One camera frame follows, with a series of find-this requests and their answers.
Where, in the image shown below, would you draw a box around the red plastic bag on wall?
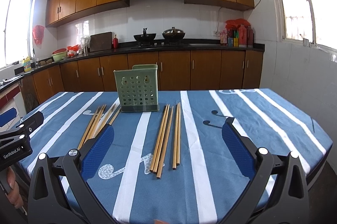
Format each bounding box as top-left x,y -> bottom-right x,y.
32,25 -> 45,45

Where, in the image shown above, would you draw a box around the red condiment bottles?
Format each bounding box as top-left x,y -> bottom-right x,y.
238,25 -> 254,48

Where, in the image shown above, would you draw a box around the green basin with red lid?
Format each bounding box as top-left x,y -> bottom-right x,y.
52,48 -> 67,62

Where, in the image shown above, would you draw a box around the yellow dish soap bottle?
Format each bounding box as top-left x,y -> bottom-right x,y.
23,57 -> 31,72

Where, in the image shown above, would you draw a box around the blue white striped tablecloth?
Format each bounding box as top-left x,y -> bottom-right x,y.
20,89 -> 333,223

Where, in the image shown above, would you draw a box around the left window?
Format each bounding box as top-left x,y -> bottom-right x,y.
1,0 -> 33,68

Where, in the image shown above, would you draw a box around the bamboo chopstick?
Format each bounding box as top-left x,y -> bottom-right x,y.
77,106 -> 100,150
87,105 -> 106,139
172,103 -> 179,170
108,107 -> 121,125
150,105 -> 168,172
93,104 -> 116,138
156,107 -> 174,179
153,104 -> 170,174
176,103 -> 181,166
84,105 -> 106,142

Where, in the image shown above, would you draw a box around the black wok with handle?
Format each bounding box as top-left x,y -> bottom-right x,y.
134,28 -> 156,46

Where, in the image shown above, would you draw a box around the green perforated utensil holder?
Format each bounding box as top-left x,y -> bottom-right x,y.
114,64 -> 159,113

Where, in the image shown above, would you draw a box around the gas stove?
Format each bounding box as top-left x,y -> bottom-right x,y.
132,41 -> 188,49

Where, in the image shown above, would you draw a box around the red bag over condiments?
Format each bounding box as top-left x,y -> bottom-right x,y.
225,18 -> 251,29

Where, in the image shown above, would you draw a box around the red bottle on counter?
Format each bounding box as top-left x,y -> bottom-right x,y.
112,34 -> 119,49

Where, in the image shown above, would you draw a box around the person's left hand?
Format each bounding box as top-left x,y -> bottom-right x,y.
6,167 -> 23,209

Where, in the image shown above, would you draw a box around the lower wooden base cabinets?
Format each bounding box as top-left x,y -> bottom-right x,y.
19,49 -> 263,112

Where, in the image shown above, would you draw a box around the dark wooden cutting board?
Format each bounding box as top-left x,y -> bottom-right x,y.
90,31 -> 112,53

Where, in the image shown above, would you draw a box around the lidded dark wok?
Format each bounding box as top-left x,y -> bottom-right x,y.
162,27 -> 185,43

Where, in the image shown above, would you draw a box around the red white bag on counter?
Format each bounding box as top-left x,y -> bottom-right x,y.
67,45 -> 80,57

